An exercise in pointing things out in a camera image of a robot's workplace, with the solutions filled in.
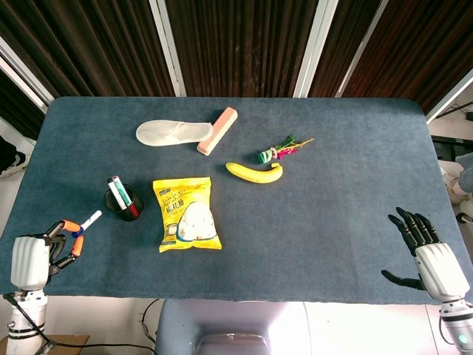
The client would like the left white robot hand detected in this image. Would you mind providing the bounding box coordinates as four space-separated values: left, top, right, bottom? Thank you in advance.
10 219 85 291

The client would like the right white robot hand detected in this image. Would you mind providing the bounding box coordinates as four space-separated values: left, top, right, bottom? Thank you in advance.
380 207 472 305

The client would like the white marker blue cap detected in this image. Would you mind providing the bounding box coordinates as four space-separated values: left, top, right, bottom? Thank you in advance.
72 210 103 238

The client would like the white marker black cap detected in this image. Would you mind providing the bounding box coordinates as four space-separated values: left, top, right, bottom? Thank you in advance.
106 178 127 211

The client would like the black pen cup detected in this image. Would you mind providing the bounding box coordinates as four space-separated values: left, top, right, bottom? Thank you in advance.
104 183 144 223

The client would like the white marker with teal label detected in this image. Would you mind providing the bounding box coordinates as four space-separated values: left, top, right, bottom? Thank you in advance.
112 175 133 206

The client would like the brown cardboard box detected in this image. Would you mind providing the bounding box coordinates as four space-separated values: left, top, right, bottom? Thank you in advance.
43 334 91 355

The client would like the blue jeans leg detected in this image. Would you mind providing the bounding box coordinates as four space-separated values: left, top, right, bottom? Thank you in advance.
455 152 473 194

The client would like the black and white sneaker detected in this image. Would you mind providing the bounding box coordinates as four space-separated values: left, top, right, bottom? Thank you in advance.
0 134 31 180

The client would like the black metal stand bar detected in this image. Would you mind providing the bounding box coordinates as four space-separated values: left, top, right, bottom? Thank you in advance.
431 134 473 160

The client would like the blue table cloth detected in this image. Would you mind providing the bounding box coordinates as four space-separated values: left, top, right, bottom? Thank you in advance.
0 96 473 306

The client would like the yellow snack bag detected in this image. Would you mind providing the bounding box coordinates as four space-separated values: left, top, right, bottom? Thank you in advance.
152 176 223 254

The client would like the white disposable slipper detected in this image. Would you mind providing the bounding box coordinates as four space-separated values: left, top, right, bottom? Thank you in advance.
135 119 214 146

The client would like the colourful artificial flower bundle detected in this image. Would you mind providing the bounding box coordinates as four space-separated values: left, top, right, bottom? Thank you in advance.
257 133 316 163

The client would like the yellow banana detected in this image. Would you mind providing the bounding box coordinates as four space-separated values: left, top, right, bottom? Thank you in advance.
225 161 285 184

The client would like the grey robot torso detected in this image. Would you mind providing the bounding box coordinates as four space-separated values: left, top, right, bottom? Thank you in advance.
154 298 315 355

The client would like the dark brown curtain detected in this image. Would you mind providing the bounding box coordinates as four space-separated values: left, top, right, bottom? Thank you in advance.
308 0 473 115
0 0 175 140
165 0 319 98

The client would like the pink board eraser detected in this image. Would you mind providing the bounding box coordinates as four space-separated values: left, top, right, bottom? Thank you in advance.
196 106 238 156

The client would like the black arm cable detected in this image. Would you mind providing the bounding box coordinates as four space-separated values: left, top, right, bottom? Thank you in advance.
2 294 158 355

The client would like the black floor cable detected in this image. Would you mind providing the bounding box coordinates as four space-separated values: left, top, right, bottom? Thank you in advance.
140 298 163 343

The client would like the white frame post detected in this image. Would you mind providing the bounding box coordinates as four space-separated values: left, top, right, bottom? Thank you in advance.
149 0 187 98
0 35 55 112
335 0 389 98
424 70 473 124
293 0 329 98

